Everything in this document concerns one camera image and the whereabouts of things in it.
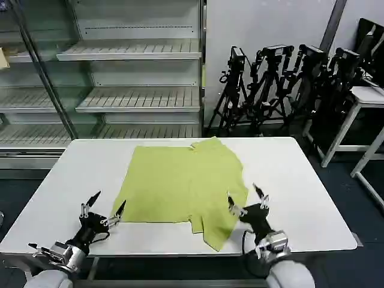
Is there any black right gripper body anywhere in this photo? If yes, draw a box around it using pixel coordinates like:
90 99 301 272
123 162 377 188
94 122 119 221
238 203 275 241

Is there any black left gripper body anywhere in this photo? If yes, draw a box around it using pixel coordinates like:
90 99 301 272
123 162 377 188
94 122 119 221
67 211 113 254

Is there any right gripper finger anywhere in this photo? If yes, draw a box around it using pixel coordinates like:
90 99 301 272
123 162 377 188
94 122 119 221
252 182 270 209
227 196 247 217

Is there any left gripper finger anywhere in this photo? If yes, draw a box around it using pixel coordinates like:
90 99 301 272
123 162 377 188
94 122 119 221
100 199 127 227
79 190 102 218

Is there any yellow-green shirt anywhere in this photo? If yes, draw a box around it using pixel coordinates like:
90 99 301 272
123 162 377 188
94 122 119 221
112 136 250 253

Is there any white empty display shelf unit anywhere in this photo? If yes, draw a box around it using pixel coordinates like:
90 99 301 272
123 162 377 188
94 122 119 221
0 0 208 179

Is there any steel-framed glass cabinet door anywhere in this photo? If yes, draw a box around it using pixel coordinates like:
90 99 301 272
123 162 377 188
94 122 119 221
11 0 106 148

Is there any white side table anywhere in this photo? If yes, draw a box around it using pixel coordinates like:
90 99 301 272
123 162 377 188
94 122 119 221
302 85 384 169

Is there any tan cardboard box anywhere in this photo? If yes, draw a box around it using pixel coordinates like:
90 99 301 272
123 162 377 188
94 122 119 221
0 46 11 70

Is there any black computer monitor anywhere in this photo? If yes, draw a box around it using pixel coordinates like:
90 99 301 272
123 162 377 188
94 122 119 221
356 17 384 83

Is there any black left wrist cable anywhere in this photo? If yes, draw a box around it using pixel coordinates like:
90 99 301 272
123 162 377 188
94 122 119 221
88 230 111 243

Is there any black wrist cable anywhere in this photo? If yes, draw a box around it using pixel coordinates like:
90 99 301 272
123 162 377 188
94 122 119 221
241 228 272 280
88 230 111 243

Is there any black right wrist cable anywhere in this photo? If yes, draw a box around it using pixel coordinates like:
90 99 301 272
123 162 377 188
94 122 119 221
241 228 272 280

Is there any white metal table frame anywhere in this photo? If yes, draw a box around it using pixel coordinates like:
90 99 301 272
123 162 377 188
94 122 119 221
350 131 384 199

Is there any grey wall post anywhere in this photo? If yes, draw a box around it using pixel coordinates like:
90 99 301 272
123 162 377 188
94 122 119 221
319 0 348 54

